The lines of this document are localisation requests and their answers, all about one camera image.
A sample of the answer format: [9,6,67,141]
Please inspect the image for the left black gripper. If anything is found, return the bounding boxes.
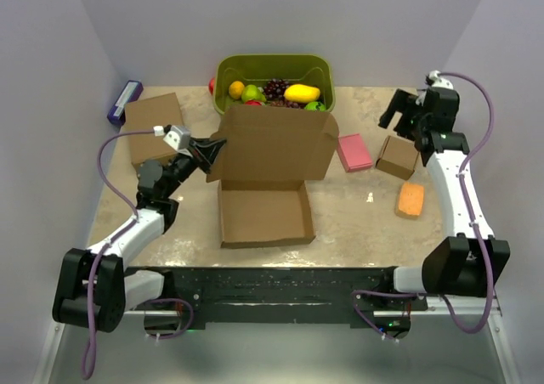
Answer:
[162,137,225,198]

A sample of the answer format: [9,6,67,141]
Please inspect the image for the brown cardboard paper box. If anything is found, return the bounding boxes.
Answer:
[207,104,339,249]

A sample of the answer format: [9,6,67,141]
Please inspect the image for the orange sponge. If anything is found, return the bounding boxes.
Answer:
[395,182,425,219]

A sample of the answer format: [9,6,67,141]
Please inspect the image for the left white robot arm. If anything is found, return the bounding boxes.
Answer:
[52,138,226,332]

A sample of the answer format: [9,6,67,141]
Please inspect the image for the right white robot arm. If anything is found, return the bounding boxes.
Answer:
[378,87,510,310]

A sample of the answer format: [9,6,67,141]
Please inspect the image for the small brown cardboard box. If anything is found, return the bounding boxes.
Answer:
[375,135,419,180]

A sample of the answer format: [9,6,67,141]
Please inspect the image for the closed brown cardboard box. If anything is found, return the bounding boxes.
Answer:
[124,93,184,170]

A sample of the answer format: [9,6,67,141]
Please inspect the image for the purple white box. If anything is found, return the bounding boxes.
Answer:
[107,80,144,127]

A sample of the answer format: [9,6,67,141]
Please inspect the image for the red fruit behind bin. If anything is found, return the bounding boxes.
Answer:
[208,77,215,95]

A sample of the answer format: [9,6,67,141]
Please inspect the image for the pink sponge block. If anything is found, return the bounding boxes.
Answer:
[337,133,373,172]

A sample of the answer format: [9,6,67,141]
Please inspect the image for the orange fruit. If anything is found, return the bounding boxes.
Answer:
[228,81,245,100]

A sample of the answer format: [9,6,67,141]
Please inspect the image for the green pear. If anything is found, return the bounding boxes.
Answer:
[241,84,266,103]

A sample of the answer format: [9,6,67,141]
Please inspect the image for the lower purple grapes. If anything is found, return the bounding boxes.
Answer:
[268,99,305,109]

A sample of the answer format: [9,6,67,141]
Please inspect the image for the purple grapes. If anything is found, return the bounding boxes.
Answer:
[268,99,305,109]
[263,78,291,101]

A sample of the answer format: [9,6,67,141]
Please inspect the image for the upper purple grapes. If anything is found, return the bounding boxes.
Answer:
[263,78,291,101]

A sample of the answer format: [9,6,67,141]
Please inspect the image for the olive green plastic bin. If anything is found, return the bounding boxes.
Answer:
[212,54,336,115]

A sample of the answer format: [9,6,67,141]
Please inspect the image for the yellow mango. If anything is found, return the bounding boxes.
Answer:
[284,84,320,104]

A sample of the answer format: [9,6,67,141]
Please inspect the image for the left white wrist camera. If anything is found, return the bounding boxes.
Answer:
[153,125,191,153]

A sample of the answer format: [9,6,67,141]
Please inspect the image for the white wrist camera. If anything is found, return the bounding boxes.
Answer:
[425,70,454,90]
[153,125,191,153]

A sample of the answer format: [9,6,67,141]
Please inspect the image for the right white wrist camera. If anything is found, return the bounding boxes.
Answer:
[425,70,454,90]

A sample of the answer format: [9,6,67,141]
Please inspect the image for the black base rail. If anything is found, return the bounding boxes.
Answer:
[136,267,428,333]

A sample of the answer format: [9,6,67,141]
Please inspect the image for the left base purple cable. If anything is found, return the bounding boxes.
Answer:
[144,297,195,341]

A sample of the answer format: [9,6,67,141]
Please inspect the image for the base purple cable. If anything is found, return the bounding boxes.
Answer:
[348,290,413,342]
[144,297,195,341]

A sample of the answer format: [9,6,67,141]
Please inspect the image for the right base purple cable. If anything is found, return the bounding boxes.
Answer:
[348,290,413,342]

